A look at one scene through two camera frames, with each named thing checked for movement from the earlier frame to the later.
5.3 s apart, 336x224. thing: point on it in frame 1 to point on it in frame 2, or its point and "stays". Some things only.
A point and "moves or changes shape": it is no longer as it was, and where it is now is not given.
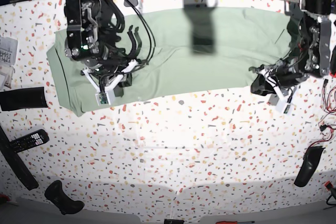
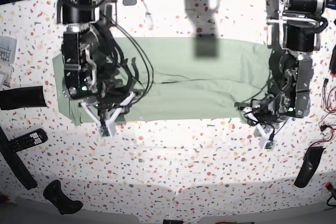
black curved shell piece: (311, 158) stays
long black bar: (29, 180) stays
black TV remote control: (33, 139) stays
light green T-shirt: (194, 49) moves or changes shape
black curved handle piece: (55, 194) stays
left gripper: (102, 68) to (105, 101)
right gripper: (284, 76) to (265, 110)
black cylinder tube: (23, 98) stays
